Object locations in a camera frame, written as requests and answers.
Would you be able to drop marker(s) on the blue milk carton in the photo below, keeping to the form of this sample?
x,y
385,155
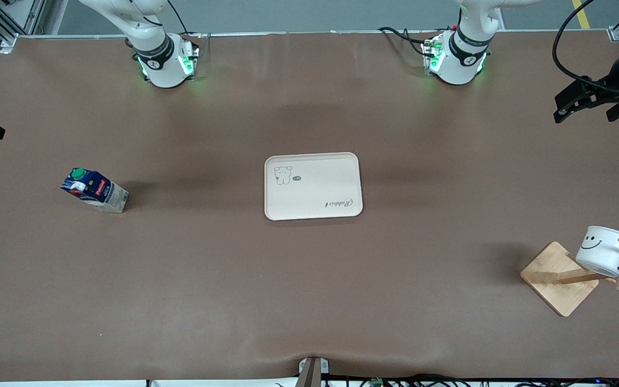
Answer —
x,y
97,189

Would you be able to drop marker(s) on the white smiley mug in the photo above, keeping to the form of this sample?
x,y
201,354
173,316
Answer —
x,y
602,252

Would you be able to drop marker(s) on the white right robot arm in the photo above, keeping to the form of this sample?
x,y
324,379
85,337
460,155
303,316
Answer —
x,y
162,64

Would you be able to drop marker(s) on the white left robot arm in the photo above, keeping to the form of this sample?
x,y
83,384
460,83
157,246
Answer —
x,y
457,67

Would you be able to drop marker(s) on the cream tray with bear print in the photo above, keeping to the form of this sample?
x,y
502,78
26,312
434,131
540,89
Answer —
x,y
315,188

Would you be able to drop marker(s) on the wooden mug stand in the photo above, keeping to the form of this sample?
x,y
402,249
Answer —
x,y
556,279

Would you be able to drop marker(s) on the small green circuit board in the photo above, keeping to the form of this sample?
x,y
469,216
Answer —
x,y
376,382

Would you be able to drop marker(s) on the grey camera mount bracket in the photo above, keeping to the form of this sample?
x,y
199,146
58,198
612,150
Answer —
x,y
312,372

